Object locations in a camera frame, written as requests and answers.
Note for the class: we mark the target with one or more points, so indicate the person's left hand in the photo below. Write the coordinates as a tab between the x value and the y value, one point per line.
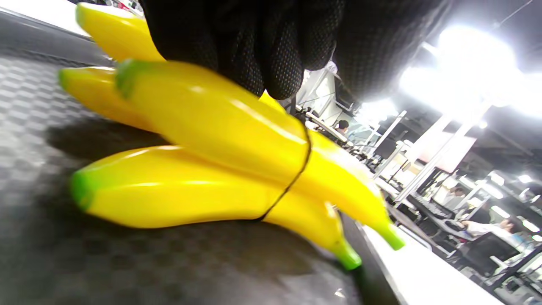
254	38

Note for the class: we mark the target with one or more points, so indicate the black elastic band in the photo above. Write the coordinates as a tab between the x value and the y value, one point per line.
296	178

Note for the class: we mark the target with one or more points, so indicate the black plastic tray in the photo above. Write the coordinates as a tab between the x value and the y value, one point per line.
42	254

